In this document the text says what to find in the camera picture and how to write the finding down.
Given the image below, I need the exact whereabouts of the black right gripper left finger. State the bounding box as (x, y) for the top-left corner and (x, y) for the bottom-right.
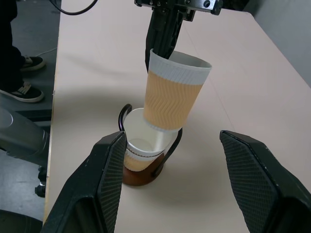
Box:
(41, 130), (127, 233)

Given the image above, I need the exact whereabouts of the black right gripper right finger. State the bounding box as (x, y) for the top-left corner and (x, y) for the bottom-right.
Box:
(219, 130), (311, 233)

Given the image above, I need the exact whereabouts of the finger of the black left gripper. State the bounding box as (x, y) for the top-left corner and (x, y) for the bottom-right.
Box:
(157, 12), (183, 60)
(144, 9), (169, 72)

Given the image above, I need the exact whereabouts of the white and tan paper cup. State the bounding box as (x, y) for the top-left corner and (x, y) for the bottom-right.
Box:
(123, 149), (162, 172)
(142, 48), (212, 134)
(122, 108), (178, 157)

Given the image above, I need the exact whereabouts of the black caster wheel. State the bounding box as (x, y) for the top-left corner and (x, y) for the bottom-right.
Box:
(35, 167), (47, 198)

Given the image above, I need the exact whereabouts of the dark rounded shape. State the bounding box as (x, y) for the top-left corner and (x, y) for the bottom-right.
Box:
(0, 208), (44, 233)

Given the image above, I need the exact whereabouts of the silver robot body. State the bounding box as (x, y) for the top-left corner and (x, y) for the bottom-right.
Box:
(0, 106), (51, 168)

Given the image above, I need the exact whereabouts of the black sneaker with white sole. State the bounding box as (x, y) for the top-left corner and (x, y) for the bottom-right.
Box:
(0, 82), (45, 103)
(20, 55), (47, 72)

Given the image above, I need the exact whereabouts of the dark trouser leg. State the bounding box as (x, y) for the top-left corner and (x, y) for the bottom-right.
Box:
(0, 0), (26, 85)

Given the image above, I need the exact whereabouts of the brown cup holder stand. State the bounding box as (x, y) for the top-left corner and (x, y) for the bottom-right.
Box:
(118, 103), (183, 187)

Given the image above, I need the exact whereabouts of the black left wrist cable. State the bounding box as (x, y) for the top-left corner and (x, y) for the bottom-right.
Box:
(48, 0), (99, 16)

